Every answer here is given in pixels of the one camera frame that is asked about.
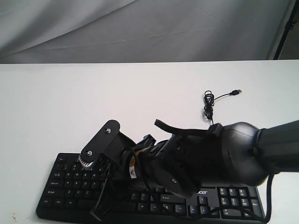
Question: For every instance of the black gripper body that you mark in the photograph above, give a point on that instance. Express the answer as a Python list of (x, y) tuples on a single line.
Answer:
[(168, 164)]

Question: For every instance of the black stand pole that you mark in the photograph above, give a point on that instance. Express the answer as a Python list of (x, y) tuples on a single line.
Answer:
[(288, 27)]

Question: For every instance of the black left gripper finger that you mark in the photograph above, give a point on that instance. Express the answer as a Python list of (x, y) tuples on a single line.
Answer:
[(106, 200)]

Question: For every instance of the grey backdrop cloth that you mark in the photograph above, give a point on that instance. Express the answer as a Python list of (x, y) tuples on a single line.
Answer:
[(140, 31)]

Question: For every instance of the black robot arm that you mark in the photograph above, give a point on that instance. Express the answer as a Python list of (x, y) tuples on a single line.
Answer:
[(237, 154)]

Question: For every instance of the black acer keyboard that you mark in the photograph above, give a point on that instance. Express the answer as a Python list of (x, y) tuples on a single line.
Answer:
[(71, 192)]

